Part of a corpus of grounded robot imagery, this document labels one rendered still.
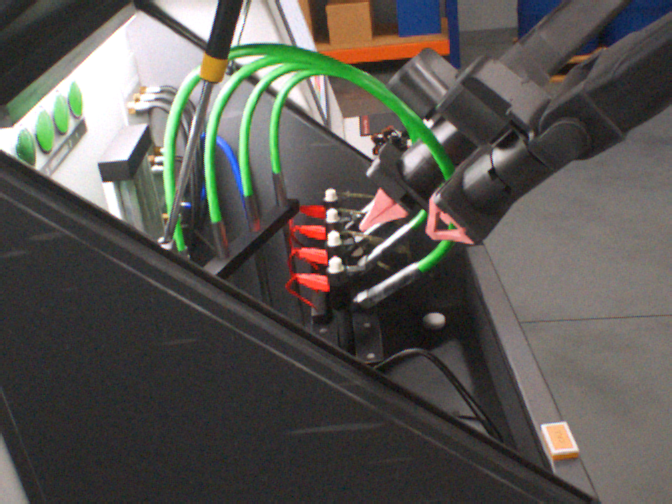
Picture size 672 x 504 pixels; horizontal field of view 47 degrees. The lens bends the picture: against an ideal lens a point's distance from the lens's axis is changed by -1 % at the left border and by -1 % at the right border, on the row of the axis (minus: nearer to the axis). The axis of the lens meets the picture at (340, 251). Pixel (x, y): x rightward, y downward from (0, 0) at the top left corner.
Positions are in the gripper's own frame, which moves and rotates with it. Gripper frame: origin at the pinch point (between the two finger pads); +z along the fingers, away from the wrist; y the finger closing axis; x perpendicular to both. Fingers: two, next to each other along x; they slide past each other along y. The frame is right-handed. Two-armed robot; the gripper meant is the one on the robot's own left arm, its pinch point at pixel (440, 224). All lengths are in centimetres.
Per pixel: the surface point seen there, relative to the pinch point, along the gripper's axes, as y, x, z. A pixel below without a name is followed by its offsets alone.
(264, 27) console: -26, -39, 28
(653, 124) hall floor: -336, 83, 210
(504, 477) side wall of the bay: 18.9, 20.9, -2.4
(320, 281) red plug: 2.5, -4.5, 23.9
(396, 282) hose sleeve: 5.0, 1.4, 7.3
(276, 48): 1.7, -26.2, -3.7
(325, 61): 0.4, -21.3, -6.3
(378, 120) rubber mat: -76, -19, 82
